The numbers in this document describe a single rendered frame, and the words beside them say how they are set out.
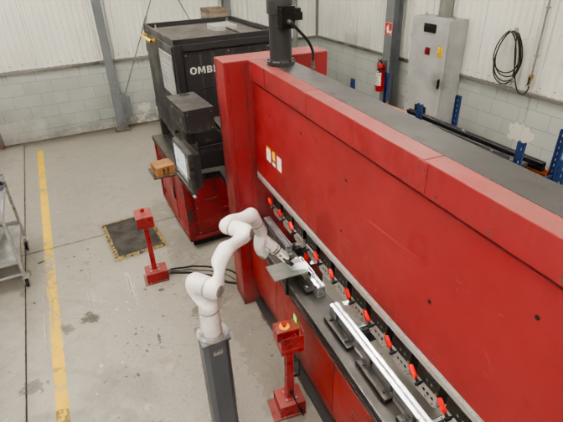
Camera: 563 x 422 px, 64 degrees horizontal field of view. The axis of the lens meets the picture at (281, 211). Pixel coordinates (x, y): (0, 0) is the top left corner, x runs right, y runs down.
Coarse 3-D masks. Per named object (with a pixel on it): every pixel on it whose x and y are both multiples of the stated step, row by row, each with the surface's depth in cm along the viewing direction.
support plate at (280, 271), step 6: (276, 264) 332; (282, 264) 332; (270, 270) 326; (276, 270) 326; (282, 270) 325; (288, 270) 325; (294, 270) 325; (300, 270) 325; (306, 270) 325; (276, 276) 320; (282, 276) 320; (288, 276) 319
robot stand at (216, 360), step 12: (228, 336) 272; (204, 348) 266; (216, 348) 271; (228, 348) 278; (204, 360) 275; (216, 360) 276; (228, 360) 280; (204, 372) 288; (216, 372) 280; (228, 372) 285; (216, 384) 285; (228, 384) 290; (216, 396) 290; (228, 396) 295; (216, 408) 296; (228, 408) 301; (216, 420) 304; (228, 420) 306
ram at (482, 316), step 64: (256, 128) 355; (320, 128) 251; (320, 192) 270; (384, 192) 205; (384, 256) 218; (448, 256) 173; (512, 256) 144; (384, 320) 232; (448, 320) 182; (512, 320) 150; (512, 384) 157
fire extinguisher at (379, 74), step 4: (380, 60) 773; (380, 64) 773; (384, 64) 774; (376, 68) 778; (380, 68) 773; (384, 68) 774; (376, 72) 783; (380, 72) 777; (384, 72) 778; (376, 76) 785; (380, 76) 780; (384, 76) 783; (376, 80) 788; (380, 80) 784; (384, 80) 787; (376, 84) 790; (380, 84) 787; (376, 88) 793; (380, 88) 791
